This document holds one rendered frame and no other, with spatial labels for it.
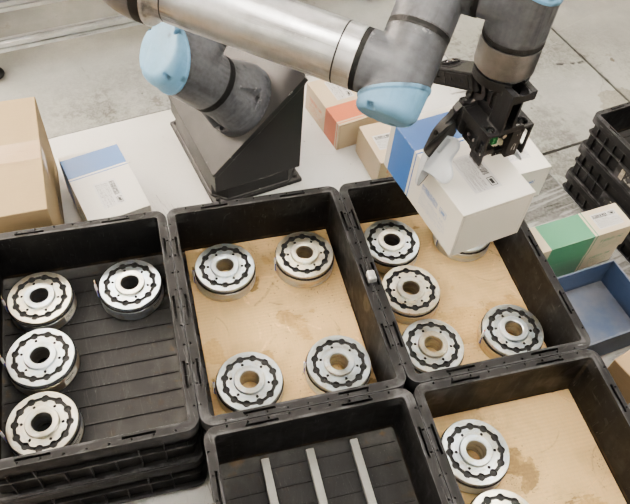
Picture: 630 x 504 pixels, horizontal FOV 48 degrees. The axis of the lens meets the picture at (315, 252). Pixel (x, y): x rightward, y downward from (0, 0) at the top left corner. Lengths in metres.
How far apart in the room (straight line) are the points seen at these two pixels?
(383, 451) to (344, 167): 0.73
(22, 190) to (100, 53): 1.83
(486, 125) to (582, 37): 2.60
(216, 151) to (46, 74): 1.68
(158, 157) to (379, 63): 0.90
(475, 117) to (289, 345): 0.48
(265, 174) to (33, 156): 0.46
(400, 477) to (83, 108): 2.11
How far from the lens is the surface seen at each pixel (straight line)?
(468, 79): 0.95
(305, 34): 0.83
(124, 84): 2.95
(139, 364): 1.17
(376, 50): 0.82
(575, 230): 1.45
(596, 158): 2.14
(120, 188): 1.45
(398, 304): 1.20
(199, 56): 1.30
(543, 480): 1.15
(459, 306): 1.26
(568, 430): 1.20
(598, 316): 1.50
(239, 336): 1.18
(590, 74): 3.31
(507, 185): 1.03
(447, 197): 0.99
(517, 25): 0.85
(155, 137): 1.68
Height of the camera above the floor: 1.84
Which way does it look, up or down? 52 degrees down
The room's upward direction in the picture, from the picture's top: 6 degrees clockwise
